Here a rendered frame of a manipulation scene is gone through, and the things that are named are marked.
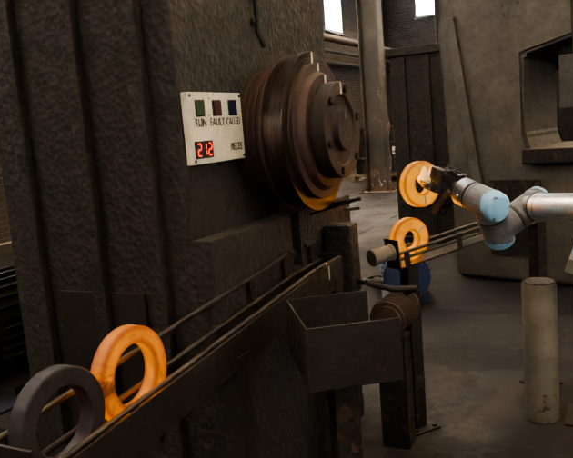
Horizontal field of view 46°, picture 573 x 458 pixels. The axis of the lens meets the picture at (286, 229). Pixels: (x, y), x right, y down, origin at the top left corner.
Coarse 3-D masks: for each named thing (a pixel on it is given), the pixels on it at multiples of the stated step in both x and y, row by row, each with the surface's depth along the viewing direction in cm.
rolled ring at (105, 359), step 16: (112, 336) 126; (128, 336) 127; (144, 336) 131; (96, 352) 124; (112, 352) 124; (144, 352) 135; (160, 352) 136; (96, 368) 122; (112, 368) 124; (160, 368) 136; (112, 384) 124; (144, 384) 135; (112, 400) 124; (112, 416) 124
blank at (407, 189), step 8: (408, 168) 228; (416, 168) 229; (400, 176) 229; (408, 176) 228; (416, 176) 229; (400, 184) 229; (408, 184) 228; (400, 192) 230; (408, 192) 228; (416, 192) 229; (424, 192) 233; (432, 192) 233; (408, 200) 229; (416, 200) 230; (424, 200) 231; (432, 200) 233
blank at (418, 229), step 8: (400, 224) 237; (408, 224) 238; (416, 224) 240; (424, 224) 242; (392, 232) 238; (400, 232) 237; (416, 232) 241; (424, 232) 242; (400, 240) 237; (416, 240) 243; (424, 240) 242; (400, 248) 238; (408, 248) 240; (424, 248) 243; (400, 256) 238; (416, 256) 241
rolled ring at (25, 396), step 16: (48, 368) 113; (64, 368) 113; (80, 368) 116; (32, 384) 109; (48, 384) 110; (64, 384) 113; (80, 384) 116; (96, 384) 120; (16, 400) 108; (32, 400) 107; (80, 400) 119; (96, 400) 120; (16, 416) 106; (32, 416) 107; (80, 416) 120; (96, 416) 120; (16, 432) 106; (32, 432) 107; (80, 432) 119; (32, 448) 107
